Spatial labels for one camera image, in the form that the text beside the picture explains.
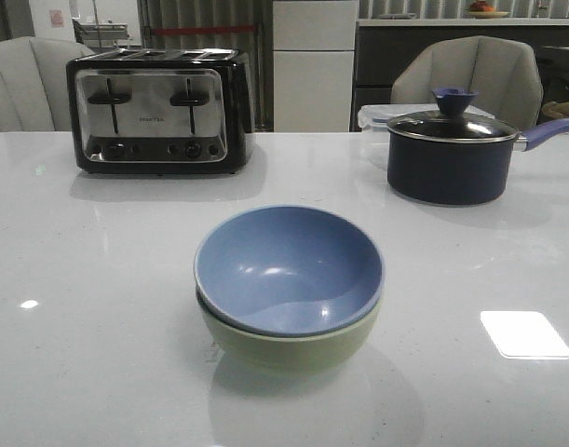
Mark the glass pot lid blue knob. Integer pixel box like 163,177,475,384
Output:
387,88,518,143

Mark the beige chair left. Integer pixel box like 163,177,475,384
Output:
0,36,93,132

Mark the black silver four-slot toaster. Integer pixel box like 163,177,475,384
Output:
66,48,254,174

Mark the fruit bowl on counter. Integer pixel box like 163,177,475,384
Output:
466,0,509,19

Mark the beige chair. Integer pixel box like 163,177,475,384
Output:
0,36,93,132
390,35,544,130

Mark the metal cart in background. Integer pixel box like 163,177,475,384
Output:
73,19,129,52

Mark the beige chair right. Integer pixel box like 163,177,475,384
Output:
390,35,544,130

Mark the wicker basket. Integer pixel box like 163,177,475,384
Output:
539,102,569,122

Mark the blue bowl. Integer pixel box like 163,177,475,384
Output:
194,205,385,338

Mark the dark kitchen counter cabinet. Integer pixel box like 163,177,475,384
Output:
351,18,569,130

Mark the clear plastic food container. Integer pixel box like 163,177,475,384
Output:
358,103,494,134

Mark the white refrigerator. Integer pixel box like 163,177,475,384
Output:
273,1,359,132

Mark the dark blue saucepan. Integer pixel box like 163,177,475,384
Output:
387,118,569,206

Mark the green bowl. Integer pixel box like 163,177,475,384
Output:
196,296,382,374

